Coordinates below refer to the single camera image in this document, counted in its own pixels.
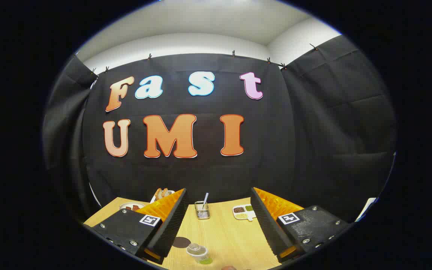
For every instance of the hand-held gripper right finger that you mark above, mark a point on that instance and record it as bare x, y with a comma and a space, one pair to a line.
266, 225

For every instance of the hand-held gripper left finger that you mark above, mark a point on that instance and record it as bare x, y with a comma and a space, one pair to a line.
171, 225

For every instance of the dark brown round coaster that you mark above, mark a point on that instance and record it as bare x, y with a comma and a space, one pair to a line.
180, 242

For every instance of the clear plastic juice bottle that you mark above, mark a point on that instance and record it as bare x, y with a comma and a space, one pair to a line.
197, 249

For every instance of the white divided dish with beans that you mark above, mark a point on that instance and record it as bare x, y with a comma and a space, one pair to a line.
241, 210

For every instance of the white rectangular dish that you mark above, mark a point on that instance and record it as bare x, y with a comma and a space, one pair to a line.
153, 198

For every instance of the bread slice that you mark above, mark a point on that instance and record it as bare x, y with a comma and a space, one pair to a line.
165, 192
158, 194

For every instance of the wooden table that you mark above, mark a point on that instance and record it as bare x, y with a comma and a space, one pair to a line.
225, 232

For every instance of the white oval plate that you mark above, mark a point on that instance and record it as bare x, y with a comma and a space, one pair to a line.
126, 205

